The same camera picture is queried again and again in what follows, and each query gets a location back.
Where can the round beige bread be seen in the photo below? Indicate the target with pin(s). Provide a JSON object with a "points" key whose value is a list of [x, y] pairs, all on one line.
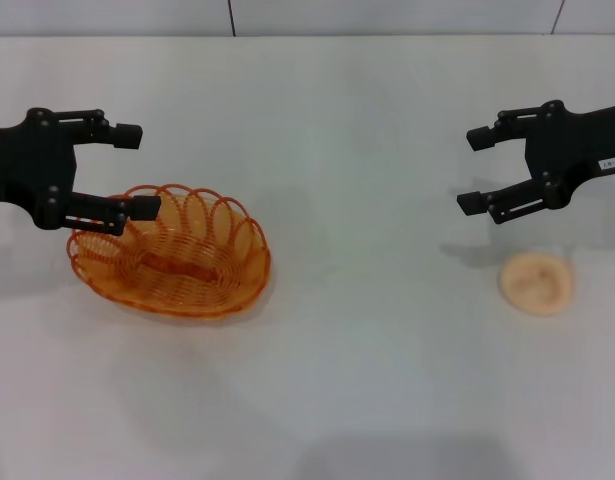
{"points": [[537, 285]]}

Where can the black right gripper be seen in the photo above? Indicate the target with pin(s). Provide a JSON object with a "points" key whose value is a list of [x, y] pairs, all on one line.
{"points": [[567, 145]]}

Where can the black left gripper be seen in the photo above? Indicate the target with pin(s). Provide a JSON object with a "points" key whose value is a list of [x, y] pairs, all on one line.
{"points": [[32, 160]]}

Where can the orange woven plastic basket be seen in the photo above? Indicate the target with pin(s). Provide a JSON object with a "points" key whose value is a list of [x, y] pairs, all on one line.
{"points": [[212, 280]]}

